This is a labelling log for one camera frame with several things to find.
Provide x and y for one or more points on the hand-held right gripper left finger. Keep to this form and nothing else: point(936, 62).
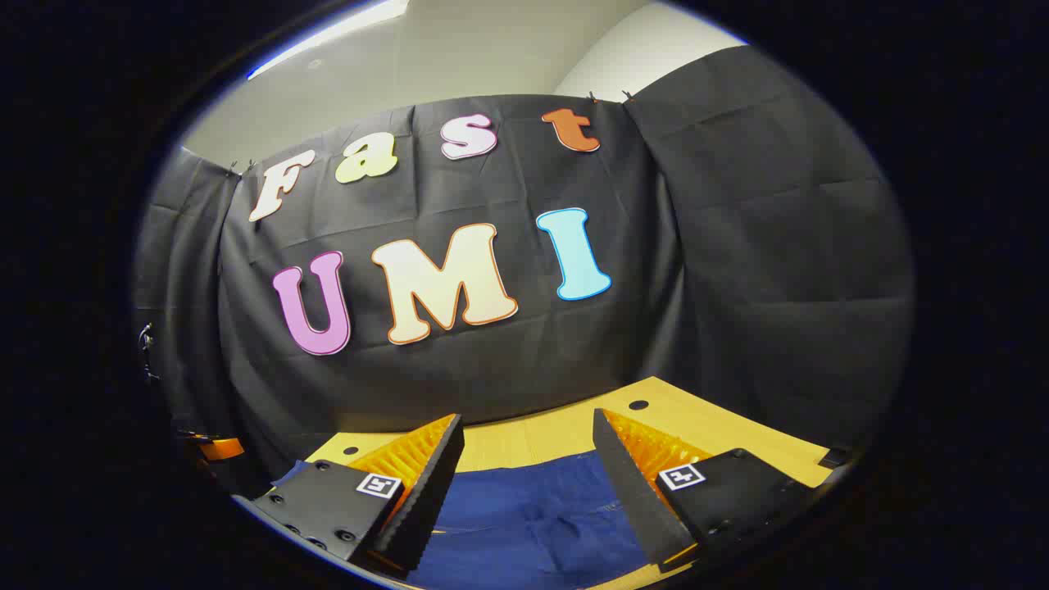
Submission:
point(430, 500)

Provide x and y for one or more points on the black table edge clamp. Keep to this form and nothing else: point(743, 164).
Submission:
point(836, 456)

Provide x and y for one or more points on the metal hanging hook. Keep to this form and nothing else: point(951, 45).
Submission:
point(147, 352)

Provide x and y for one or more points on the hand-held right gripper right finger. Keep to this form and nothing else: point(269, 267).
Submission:
point(635, 500)

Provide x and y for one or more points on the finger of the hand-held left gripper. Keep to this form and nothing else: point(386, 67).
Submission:
point(221, 448)

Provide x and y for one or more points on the blue jeans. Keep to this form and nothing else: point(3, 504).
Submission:
point(533, 516)

